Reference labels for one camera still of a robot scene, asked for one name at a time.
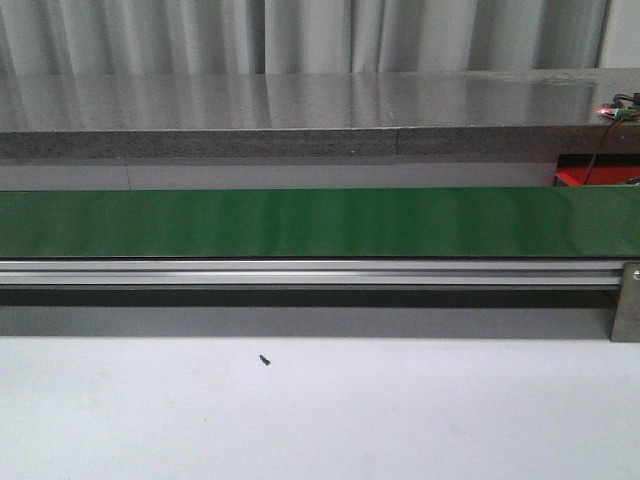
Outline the aluminium conveyor side rail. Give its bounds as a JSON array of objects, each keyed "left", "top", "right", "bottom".
[{"left": 1, "top": 259, "right": 639, "bottom": 289}]

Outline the grey pleated curtain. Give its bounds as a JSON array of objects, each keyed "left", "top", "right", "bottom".
[{"left": 1, "top": 0, "right": 610, "bottom": 76}]

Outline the steel conveyor support bracket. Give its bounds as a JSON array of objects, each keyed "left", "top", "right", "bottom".
[{"left": 610, "top": 262, "right": 640, "bottom": 343}]

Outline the thin brown wire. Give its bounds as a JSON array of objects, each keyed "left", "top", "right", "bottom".
[{"left": 582, "top": 115, "right": 624, "bottom": 185}]

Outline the red bin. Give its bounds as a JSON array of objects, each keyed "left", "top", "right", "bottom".
[{"left": 554, "top": 154, "right": 639, "bottom": 187}]

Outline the grey stone counter slab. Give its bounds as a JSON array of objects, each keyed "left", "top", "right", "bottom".
[{"left": 1, "top": 68, "right": 639, "bottom": 159}]

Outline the green circuit board red LED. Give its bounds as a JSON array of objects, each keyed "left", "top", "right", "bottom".
[{"left": 597, "top": 92, "right": 640, "bottom": 121}]

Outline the green conveyor belt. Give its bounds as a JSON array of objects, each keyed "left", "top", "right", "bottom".
[{"left": 1, "top": 186, "right": 639, "bottom": 258}]

